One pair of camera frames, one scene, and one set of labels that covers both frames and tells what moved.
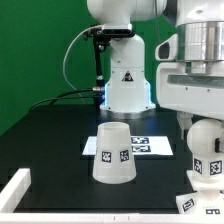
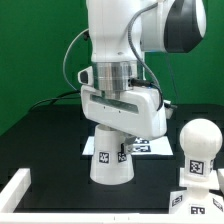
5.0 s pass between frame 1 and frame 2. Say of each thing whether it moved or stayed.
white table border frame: stayed
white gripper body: moved
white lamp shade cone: stayed
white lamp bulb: moved
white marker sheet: stayed
